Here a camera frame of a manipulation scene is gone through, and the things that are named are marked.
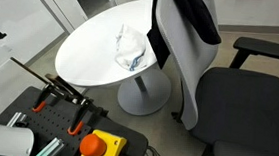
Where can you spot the black t-shirt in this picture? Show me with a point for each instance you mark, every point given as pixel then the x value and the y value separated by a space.
pixel 198 15

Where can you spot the Franka robot arm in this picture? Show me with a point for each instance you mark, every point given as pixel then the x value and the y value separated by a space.
pixel 5 140

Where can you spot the grey office chair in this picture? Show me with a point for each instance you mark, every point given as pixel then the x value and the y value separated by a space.
pixel 244 106

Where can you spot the white towel with blue stripes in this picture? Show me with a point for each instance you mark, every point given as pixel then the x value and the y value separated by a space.
pixel 130 45

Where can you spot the yellow emergency stop box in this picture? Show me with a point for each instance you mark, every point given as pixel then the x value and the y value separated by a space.
pixel 110 146

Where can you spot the white door with window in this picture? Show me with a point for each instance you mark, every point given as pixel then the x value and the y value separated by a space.
pixel 71 5

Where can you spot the thin dark flat bar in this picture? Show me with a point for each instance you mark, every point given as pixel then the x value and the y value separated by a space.
pixel 29 70

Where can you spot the long aluminium extrusion bar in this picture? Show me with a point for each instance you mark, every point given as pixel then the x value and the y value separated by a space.
pixel 49 149

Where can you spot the short aluminium extrusion bar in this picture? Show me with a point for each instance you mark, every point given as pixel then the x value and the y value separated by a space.
pixel 16 119

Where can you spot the white round pedestal table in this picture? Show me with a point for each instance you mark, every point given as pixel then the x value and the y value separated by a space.
pixel 91 50

